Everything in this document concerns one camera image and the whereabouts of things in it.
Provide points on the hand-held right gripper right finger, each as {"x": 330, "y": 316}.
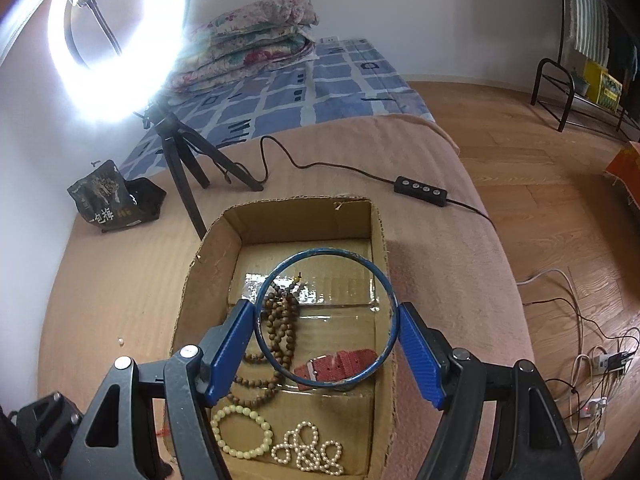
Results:
{"x": 420, "y": 355}

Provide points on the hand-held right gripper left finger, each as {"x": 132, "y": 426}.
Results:
{"x": 227, "y": 355}

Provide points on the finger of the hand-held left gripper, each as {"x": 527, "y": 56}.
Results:
{"x": 47, "y": 420}

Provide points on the cardboard box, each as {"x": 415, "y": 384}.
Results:
{"x": 220, "y": 260}

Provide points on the blue bangle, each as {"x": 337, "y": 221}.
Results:
{"x": 327, "y": 251}

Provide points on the brown blanket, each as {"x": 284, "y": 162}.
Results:
{"x": 450, "y": 260}

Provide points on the black inline remote control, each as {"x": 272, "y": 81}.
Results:
{"x": 420, "y": 191}

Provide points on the white power strip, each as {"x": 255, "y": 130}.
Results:
{"x": 602, "y": 361}

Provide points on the black snack bag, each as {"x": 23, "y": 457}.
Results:
{"x": 107, "y": 195}

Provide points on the black tripod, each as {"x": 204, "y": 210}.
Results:
{"x": 175, "y": 160}

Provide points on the orange cloth covered table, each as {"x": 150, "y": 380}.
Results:
{"x": 625, "y": 170}

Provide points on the blue checkered bed sheet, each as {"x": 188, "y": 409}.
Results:
{"x": 325, "y": 85}

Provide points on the black metal clothes rack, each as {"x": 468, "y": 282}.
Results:
{"x": 550, "y": 90}

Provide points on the folded floral quilt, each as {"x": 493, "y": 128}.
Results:
{"x": 250, "y": 40}

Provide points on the small plant pot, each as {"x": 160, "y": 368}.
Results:
{"x": 578, "y": 81}

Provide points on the yellow box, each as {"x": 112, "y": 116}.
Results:
{"x": 602, "y": 85}

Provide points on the dark hanging clothes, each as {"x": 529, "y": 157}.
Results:
{"x": 627, "y": 60}

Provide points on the striped towel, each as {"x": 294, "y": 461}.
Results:
{"x": 590, "y": 25}

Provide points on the white wall socket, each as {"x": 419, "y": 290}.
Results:
{"x": 329, "y": 40}

